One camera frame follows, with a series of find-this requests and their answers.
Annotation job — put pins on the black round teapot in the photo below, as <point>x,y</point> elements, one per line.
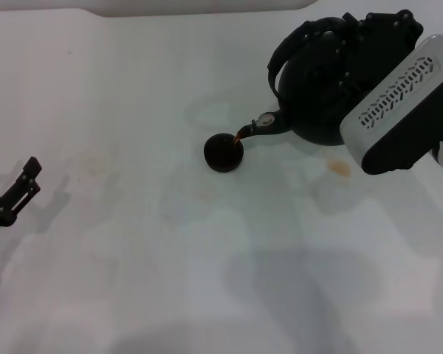
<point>310,103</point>

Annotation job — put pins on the small black teacup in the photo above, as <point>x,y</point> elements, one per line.
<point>221,156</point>

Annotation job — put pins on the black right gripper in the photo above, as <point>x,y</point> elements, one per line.
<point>384,44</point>

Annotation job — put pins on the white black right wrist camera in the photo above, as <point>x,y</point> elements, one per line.
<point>402,121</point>

